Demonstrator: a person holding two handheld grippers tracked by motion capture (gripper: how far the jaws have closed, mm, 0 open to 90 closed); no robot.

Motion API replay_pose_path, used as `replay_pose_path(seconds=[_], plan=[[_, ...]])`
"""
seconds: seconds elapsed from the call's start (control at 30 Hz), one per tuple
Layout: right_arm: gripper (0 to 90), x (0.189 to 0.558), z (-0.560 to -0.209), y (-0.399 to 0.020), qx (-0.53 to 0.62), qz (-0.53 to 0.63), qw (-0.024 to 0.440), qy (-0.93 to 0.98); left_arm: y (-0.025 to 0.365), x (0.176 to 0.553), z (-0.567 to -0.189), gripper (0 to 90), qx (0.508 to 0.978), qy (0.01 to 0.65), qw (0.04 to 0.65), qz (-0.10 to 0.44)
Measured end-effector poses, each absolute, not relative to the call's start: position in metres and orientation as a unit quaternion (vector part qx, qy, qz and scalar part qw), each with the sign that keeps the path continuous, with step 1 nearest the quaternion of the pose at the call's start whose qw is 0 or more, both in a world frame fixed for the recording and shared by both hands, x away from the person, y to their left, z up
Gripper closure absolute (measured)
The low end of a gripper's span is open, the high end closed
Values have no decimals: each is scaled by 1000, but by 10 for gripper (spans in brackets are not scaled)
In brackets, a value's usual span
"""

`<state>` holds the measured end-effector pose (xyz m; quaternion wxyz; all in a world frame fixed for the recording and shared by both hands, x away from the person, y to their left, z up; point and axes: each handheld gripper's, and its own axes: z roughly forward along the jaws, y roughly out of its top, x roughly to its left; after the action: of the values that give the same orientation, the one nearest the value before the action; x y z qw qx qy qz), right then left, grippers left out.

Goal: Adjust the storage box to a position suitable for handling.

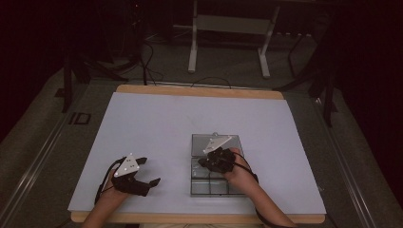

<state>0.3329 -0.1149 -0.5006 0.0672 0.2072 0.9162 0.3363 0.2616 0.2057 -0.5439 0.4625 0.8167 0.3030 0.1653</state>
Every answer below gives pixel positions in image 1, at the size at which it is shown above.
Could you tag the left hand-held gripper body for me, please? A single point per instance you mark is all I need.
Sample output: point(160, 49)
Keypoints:
point(130, 180)

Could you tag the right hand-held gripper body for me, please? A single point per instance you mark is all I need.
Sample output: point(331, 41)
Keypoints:
point(218, 158)

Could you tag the clear plastic compartment box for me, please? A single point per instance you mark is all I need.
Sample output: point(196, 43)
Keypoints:
point(202, 183)

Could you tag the person's left hand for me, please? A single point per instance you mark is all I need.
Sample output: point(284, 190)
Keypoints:
point(114, 193)

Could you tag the person's right hand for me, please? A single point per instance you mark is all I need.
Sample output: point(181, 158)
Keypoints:
point(240, 171)

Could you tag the white table mat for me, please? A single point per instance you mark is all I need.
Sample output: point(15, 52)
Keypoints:
point(158, 126)

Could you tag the black tripod stand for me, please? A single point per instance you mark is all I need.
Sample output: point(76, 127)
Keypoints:
point(104, 68)

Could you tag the black metal stand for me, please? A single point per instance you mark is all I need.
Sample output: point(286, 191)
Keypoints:
point(326, 79)

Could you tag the white metal stand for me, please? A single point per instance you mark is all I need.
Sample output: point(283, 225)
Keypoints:
point(233, 24)

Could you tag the metal floor rail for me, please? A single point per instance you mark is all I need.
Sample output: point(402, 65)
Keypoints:
point(34, 164)
point(348, 177)

